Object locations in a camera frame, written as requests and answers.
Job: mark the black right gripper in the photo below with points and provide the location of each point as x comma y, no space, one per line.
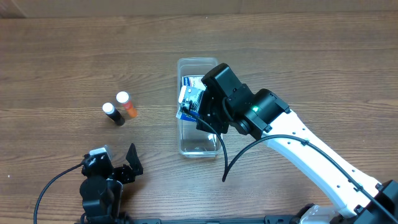
210,115

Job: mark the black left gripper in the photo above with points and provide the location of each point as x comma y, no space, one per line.
123,172

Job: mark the clear plastic container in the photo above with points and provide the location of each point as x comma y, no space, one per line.
193,142

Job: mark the blue lozenge box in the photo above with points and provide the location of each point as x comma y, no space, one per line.
181,115

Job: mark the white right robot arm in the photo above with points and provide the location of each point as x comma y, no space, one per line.
356,196

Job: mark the black bottle white cap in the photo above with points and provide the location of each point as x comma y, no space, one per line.
113,114

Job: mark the orange bottle white cap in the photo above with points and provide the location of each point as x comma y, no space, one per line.
123,98

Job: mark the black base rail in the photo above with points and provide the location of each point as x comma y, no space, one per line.
268,219

